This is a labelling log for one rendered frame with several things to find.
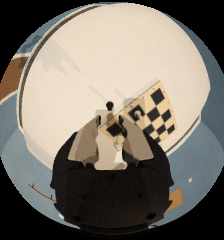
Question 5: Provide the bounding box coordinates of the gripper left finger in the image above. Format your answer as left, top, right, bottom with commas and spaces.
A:
50, 115, 101, 189

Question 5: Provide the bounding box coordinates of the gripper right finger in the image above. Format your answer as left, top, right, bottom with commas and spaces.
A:
119, 115, 174, 187

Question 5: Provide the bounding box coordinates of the black and cream chessboard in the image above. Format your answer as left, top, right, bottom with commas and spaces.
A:
98, 80, 178, 148

